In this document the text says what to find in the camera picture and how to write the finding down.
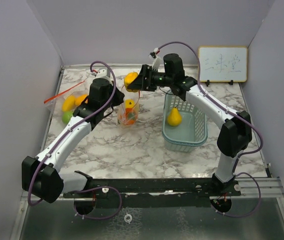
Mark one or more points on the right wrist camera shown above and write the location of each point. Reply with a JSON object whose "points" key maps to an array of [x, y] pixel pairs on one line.
{"points": [[156, 59]]}

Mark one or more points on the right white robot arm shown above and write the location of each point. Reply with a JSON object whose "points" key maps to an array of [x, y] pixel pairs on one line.
{"points": [[235, 127]]}

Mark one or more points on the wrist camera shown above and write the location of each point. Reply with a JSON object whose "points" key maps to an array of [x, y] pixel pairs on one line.
{"points": [[156, 59], [103, 73]]}

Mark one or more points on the small whiteboard with writing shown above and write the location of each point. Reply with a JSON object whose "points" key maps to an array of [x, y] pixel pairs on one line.
{"points": [[223, 64]]}

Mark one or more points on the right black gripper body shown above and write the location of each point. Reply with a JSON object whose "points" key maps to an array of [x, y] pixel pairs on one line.
{"points": [[162, 79]]}

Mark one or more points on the orange tangerine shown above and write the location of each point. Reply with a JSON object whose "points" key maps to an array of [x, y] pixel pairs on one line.
{"points": [[128, 117]]}

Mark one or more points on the small yellow lemon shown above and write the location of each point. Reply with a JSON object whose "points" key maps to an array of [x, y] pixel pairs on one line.
{"points": [[129, 104]]}

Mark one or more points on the yellow pear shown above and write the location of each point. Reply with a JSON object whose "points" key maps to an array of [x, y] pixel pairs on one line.
{"points": [[174, 118]]}

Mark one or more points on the green apple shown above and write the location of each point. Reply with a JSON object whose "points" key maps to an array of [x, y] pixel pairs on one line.
{"points": [[67, 116]]}

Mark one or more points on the clear zip bag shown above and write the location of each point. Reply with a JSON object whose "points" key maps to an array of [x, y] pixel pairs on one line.
{"points": [[128, 95], [55, 102]]}

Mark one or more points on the clear zip top bag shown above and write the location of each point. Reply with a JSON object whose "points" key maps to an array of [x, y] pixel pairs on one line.
{"points": [[55, 102]]}

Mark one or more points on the light blue plastic basket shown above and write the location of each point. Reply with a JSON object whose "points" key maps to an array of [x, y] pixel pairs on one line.
{"points": [[192, 132]]}

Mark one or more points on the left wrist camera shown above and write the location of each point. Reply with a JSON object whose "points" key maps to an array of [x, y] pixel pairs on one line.
{"points": [[103, 73]]}

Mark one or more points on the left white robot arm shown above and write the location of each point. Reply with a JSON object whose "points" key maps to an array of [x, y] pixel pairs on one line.
{"points": [[40, 174]]}

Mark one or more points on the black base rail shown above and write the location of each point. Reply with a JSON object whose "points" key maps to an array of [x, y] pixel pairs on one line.
{"points": [[154, 192]]}

